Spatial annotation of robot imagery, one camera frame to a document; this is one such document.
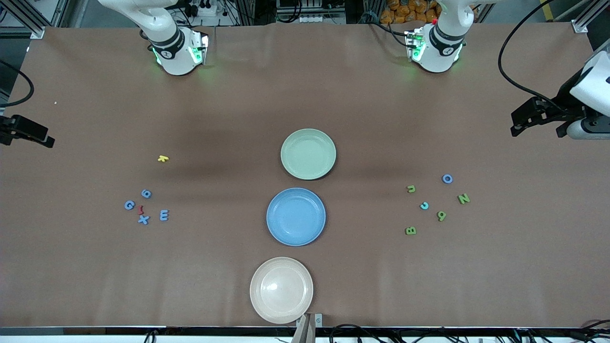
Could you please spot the small metal bracket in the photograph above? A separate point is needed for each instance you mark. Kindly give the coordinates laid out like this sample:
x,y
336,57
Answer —
x,y
318,321

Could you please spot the green foam number 9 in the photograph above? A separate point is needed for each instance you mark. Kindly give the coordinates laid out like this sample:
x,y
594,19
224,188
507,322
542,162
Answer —
x,y
442,216

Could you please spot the table cover mat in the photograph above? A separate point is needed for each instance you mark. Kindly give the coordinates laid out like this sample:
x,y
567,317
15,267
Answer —
x,y
381,286

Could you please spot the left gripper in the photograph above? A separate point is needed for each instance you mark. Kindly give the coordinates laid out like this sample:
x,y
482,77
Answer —
x,y
566,101

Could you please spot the blue plate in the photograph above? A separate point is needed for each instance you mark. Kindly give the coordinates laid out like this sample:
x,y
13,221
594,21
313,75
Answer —
x,y
295,219

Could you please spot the green foam letter B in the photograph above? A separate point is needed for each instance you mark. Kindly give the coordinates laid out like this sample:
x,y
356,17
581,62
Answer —
x,y
410,230

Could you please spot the light green plate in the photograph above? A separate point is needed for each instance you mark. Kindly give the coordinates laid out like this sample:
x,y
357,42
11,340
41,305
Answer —
x,y
300,162

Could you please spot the blue foam letter E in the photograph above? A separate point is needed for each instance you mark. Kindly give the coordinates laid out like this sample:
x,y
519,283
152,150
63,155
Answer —
x,y
161,215

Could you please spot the blue foam letter O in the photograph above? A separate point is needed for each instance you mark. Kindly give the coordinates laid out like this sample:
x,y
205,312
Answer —
x,y
443,178

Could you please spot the aluminium frame profile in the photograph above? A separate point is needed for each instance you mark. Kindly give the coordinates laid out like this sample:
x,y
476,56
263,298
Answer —
x,y
584,24
33,26

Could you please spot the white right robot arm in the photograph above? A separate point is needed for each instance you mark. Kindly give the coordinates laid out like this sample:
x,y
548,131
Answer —
x,y
178,59

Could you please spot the blue foam letter X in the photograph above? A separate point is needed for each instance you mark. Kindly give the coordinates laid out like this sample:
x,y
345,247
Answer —
x,y
143,219

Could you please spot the blue foam letter G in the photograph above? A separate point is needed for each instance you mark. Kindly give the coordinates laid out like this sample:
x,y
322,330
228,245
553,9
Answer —
x,y
126,205

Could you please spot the beige plate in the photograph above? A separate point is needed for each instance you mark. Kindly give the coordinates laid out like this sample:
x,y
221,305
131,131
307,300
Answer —
x,y
281,295

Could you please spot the green foam letter N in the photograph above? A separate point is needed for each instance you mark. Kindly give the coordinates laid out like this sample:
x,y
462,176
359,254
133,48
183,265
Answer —
x,y
463,198

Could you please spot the blue foam number 6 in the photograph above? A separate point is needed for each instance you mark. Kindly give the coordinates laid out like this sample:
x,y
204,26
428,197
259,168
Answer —
x,y
146,190

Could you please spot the white power strip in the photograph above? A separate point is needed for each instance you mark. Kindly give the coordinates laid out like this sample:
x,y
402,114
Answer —
x,y
324,19
205,8

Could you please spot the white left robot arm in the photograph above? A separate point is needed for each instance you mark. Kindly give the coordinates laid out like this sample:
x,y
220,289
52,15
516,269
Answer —
x,y
436,59

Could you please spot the bag of orange fruit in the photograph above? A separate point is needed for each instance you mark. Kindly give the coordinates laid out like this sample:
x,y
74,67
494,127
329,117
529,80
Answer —
x,y
405,12

